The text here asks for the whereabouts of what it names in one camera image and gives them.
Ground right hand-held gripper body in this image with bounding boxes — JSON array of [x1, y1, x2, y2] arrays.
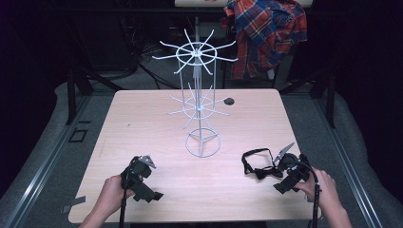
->
[[273, 142, 314, 184]]

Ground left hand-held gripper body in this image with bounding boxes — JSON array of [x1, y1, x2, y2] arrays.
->
[[120, 154, 157, 198]]

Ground black bow tie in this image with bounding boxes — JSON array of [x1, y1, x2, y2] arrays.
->
[[240, 147, 284, 181]]

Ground white wire hook rack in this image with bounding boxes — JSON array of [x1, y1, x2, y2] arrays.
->
[[151, 28, 240, 159]]

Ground person's left hand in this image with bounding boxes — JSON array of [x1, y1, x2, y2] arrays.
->
[[94, 174, 137, 220]]

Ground person's right hand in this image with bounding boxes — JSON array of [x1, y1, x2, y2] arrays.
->
[[294, 167, 340, 212]]

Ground grey tape strip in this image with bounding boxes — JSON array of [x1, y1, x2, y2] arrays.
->
[[61, 195, 86, 214]]

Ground black metal stand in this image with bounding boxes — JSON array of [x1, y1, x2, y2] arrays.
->
[[278, 66, 337, 129], [65, 65, 125, 126]]

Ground red blue plaid shirt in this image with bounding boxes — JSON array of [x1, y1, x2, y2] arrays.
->
[[221, 0, 309, 81]]

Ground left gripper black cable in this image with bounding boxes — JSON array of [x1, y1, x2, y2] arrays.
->
[[118, 172, 131, 228]]

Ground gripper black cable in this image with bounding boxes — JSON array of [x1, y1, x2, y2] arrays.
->
[[118, 172, 131, 228], [286, 161, 321, 228]]

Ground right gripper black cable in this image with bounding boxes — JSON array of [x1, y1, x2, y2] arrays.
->
[[286, 161, 321, 228]]

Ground aluminium floor rail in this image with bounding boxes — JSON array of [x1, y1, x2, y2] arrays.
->
[[0, 94, 93, 228], [313, 94, 386, 228]]

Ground black floor cable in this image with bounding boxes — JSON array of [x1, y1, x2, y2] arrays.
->
[[138, 44, 182, 90]]

